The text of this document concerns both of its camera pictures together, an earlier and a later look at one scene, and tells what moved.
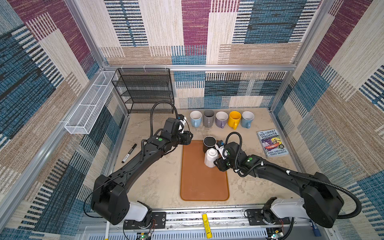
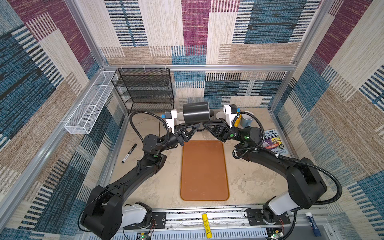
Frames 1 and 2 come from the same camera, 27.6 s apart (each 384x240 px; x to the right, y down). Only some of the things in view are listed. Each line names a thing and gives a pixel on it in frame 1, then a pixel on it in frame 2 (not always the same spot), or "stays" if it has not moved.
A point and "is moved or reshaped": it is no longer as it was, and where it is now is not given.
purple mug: x=221 y=118 stays
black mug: x=209 y=142 -> x=196 y=112
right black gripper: x=220 y=164 -> x=222 y=134
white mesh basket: x=82 y=120 stays
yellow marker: x=208 y=232 stays
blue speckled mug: x=247 y=118 stays
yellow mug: x=234 y=119 stays
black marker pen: x=129 y=152 stays
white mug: x=211 y=156 is moved or reshaped
